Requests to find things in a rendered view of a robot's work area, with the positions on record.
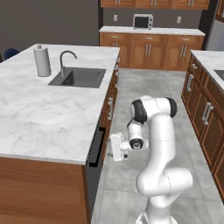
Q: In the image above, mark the dark dishwasher door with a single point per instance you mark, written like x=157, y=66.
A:
x=92, y=180

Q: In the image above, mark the wooden cupboard run with drawers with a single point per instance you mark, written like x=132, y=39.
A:
x=204, y=116

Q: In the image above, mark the white paper towel roll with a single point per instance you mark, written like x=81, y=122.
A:
x=42, y=61

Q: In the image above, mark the dark hob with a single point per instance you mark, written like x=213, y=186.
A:
x=220, y=75

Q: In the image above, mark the grey fridge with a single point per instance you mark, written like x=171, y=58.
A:
x=215, y=35

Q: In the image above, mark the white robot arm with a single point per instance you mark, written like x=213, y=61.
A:
x=159, y=137

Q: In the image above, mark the wooden base cupboard run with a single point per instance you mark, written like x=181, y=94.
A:
x=151, y=51

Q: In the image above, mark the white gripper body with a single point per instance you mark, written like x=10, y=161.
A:
x=117, y=146

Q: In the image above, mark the wooden wall cupboard run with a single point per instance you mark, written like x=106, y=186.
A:
x=154, y=3

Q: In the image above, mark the white wall outlet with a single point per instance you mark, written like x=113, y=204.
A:
x=178, y=19
x=115, y=17

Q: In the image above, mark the dark curved tap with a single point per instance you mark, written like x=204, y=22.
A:
x=62, y=62

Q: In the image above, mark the dark grey sink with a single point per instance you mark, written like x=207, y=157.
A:
x=78, y=77

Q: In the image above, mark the silver toaster oven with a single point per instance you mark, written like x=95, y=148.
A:
x=143, y=22

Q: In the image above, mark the blue chair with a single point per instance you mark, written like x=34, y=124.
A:
x=11, y=52

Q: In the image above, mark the wooden island cabinet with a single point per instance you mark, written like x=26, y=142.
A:
x=40, y=192

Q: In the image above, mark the wooden island cupboard door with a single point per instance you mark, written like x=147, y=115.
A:
x=106, y=116

